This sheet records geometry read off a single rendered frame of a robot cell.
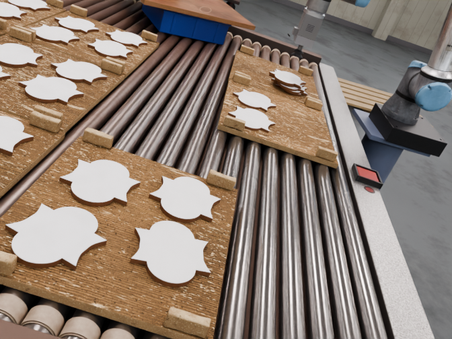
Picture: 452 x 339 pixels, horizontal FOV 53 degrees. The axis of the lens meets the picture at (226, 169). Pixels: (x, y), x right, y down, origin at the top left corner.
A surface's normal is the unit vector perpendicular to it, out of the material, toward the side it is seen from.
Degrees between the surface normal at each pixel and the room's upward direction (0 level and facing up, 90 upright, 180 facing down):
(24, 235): 0
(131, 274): 0
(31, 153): 0
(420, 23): 90
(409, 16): 90
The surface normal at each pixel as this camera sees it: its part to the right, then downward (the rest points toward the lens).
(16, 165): 0.31, -0.83
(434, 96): -0.09, 0.61
